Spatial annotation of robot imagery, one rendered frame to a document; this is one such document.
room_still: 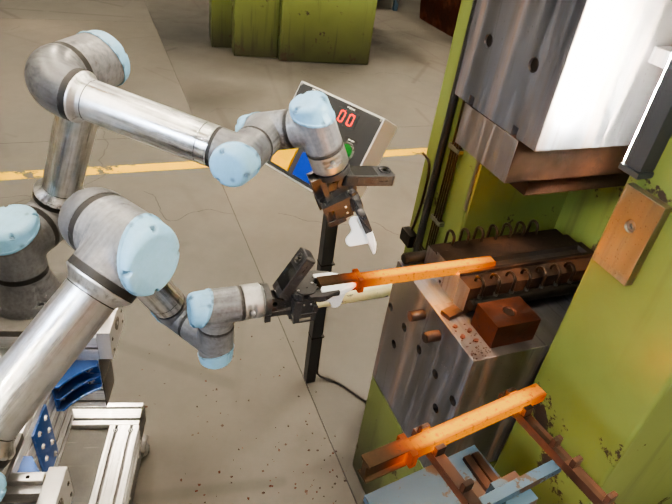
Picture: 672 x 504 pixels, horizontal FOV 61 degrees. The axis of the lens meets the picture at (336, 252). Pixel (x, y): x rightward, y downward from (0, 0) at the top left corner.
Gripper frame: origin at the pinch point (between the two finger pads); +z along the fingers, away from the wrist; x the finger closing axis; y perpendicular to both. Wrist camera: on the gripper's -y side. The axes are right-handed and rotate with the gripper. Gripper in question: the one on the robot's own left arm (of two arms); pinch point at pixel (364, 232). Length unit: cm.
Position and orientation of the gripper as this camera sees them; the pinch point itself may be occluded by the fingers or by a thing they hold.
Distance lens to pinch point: 126.5
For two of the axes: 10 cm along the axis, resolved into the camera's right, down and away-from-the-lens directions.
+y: -9.0, 4.2, -0.7
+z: 2.7, 6.8, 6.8
